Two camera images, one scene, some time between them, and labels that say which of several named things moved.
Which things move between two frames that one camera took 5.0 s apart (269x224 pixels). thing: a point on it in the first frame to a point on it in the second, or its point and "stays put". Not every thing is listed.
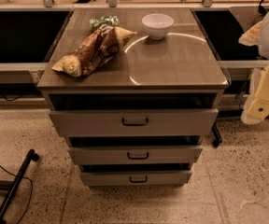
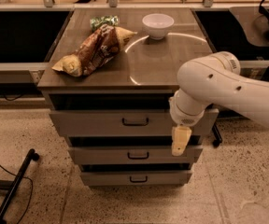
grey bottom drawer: (136, 177) stays put
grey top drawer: (134, 122) stays put
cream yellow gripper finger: (266, 91) to (185, 112)
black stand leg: (10, 186) stays put
